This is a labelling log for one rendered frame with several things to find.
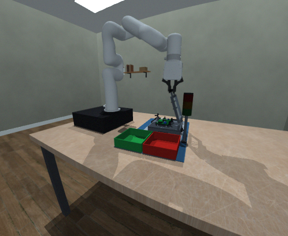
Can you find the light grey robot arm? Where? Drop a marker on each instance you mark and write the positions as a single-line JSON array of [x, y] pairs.
[[131, 27]]

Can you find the red open-top bin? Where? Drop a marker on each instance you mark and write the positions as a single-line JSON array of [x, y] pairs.
[[163, 145]]

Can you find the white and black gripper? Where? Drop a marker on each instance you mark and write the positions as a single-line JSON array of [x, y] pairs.
[[172, 72]]

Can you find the green circuit board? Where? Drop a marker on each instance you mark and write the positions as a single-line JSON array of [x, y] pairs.
[[163, 121]]

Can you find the green bin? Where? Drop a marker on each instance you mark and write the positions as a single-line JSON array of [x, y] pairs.
[[132, 139]]

